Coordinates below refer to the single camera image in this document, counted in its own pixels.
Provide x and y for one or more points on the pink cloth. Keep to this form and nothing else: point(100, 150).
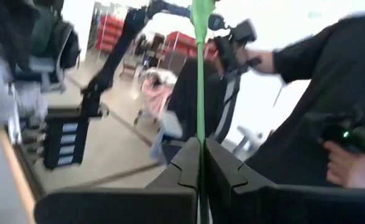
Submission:
point(156, 96)

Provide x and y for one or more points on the person's hand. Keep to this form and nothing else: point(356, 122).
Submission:
point(344, 168)
point(260, 60)

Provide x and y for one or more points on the black background robot arm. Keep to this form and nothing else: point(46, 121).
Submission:
point(107, 71)

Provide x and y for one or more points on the red storage shelf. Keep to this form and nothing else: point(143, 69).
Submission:
point(182, 40)
point(109, 34)

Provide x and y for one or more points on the person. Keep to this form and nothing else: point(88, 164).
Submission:
point(325, 93)

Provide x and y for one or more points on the office chair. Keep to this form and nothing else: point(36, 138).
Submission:
point(188, 99)

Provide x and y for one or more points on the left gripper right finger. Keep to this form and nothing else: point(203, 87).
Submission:
point(279, 205)

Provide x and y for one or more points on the black drawer cabinet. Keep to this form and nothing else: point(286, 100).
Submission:
point(53, 140)

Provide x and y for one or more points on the red artificial tulip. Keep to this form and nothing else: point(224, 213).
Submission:
point(200, 93)

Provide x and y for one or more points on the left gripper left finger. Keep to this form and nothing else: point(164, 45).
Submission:
point(123, 205)

